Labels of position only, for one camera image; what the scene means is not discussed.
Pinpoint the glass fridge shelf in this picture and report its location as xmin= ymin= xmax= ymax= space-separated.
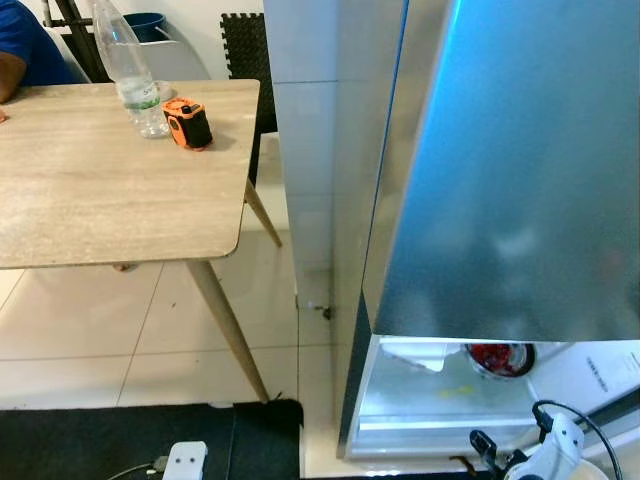
xmin=352 ymin=372 xmax=561 ymax=453

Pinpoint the silver fridge cabinet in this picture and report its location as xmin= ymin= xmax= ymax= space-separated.
xmin=333 ymin=0 xmax=640 ymax=466

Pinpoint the steel bowl of red fruit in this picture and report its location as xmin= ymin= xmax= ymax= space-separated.
xmin=467 ymin=342 xmax=537 ymax=380

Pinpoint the silver freezer door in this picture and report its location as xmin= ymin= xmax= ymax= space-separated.
xmin=362 ymin=0 xmax=640 ymax=343

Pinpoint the black floor mat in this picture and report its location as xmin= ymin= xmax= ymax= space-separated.
xmin=0 ymin=400 xmax=304 ymax=480

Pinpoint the orange and black device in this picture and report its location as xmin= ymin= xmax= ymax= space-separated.
xmin=162 ymin=97 xmax=214 ymax=152

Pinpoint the clear plastic water bottle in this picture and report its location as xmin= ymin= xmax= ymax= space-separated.
xmin=92 ymin=0 xmax=171 ymax=139

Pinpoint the blue plastic bucket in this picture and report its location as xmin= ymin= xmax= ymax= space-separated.
xmin=122 ymin=12 xmax=168 ymax=44

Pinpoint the black metal stand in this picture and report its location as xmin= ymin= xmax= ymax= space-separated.
xmin=45 ymin=0 xmax=111 ymax=83

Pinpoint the person in blue shirt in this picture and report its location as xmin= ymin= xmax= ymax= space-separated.
xmin=0 ymin=0 xmax=79 ymax=104

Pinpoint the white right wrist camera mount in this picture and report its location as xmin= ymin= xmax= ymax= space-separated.
xmin=515 ymin=408 xmax=589 ymax=480

